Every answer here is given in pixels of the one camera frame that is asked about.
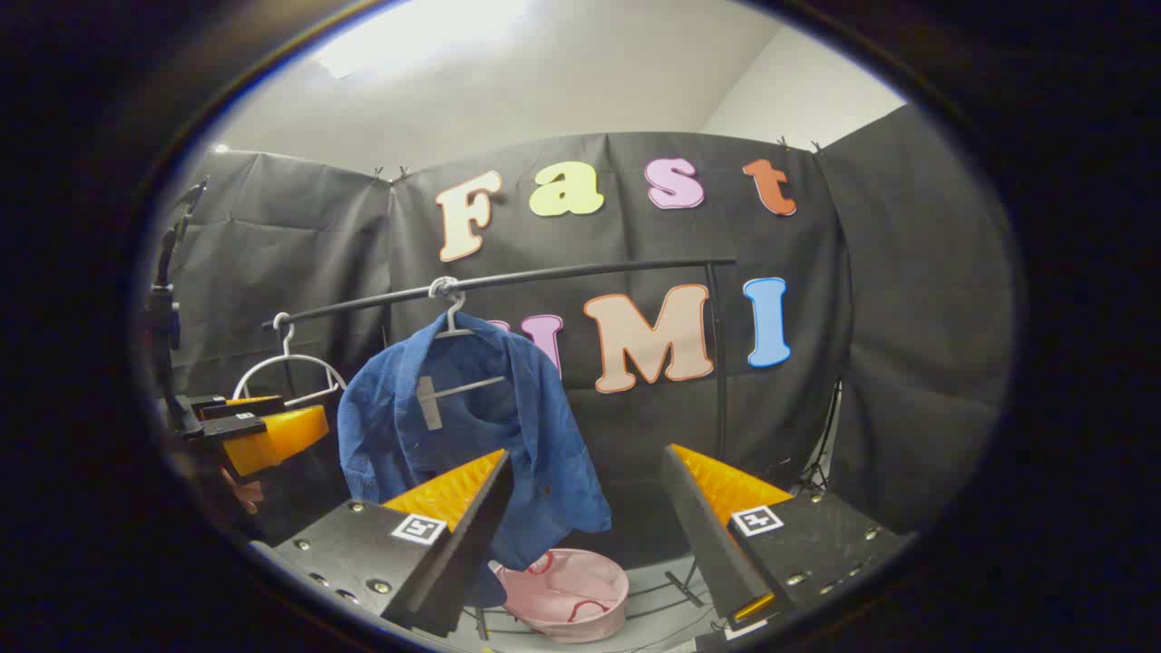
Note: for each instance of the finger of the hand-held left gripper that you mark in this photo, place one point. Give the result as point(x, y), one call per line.
point(231, 426)
point(213, 405)

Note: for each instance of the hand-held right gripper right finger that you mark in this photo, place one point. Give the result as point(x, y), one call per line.
point(698, 526)

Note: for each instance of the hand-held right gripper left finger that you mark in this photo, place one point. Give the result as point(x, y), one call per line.
point(472, 535)

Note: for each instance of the pink laundry hamper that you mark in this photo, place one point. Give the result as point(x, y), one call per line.
point(562, 589)

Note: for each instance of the blue shirt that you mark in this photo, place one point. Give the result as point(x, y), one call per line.
point(544, 453)

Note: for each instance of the white clothes hanger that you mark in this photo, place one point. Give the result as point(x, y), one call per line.
point(288, 345)
point(429, 404)

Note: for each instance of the black backdrop stand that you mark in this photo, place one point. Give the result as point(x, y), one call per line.
point(821, 444)

